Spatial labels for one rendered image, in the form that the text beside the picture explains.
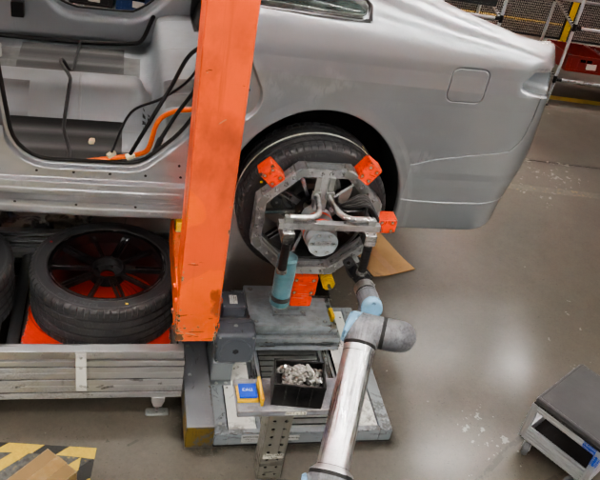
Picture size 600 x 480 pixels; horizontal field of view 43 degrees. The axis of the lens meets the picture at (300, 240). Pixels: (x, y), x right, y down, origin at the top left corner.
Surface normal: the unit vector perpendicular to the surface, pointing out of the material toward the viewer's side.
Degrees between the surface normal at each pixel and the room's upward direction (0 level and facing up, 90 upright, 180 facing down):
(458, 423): 0
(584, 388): 0
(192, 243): 90
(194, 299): 90
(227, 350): 90
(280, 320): 0
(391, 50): 81
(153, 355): 90
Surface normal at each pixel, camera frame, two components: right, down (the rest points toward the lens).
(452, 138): 0.17, 0.59
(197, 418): 0.16, -0.81
